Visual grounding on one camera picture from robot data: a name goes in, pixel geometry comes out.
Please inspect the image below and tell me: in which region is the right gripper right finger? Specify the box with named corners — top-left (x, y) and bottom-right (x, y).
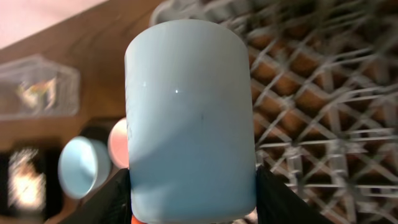
top-left (256, 165), bottom-right (332, 224)

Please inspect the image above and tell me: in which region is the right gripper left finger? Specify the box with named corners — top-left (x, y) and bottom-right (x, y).
top-left (60, 169), bottom-right (132, 224)

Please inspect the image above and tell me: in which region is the light blue bowl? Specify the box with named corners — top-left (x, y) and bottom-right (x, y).
top-left (58, 136), bottom-right (112, 199)

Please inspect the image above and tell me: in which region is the pink cup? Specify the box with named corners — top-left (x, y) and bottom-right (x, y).
top-left (108, 118), bottom-right (129, 169)

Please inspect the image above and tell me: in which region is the white rice pile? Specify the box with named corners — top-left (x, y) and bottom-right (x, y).
top-left (7, 147), bottom-right (46, 212)

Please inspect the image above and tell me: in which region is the light blue cup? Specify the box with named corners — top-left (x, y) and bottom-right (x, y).
top-left (124, 19), bottom-right (256, 223)

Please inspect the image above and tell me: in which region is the yellow green snack wrapper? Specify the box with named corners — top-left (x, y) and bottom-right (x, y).
top-left (17, 78), bottom-right (57, 111)

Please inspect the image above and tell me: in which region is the grey dishwasher rack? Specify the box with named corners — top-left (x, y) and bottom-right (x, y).
top-left (150, 0), bottom-right (397, 223)

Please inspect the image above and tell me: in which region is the orange carrot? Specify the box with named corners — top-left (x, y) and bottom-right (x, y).
top-left (131, 215), bottom-right (146, 224)

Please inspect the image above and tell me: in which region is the black plastic tray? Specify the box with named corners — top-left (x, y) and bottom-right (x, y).
top-left (1, 142), bottom-right (63, 222)

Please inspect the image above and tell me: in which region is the clear plastic bin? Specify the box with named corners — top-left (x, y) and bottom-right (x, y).
top-left (1, 55), bottom-right (80, 121)

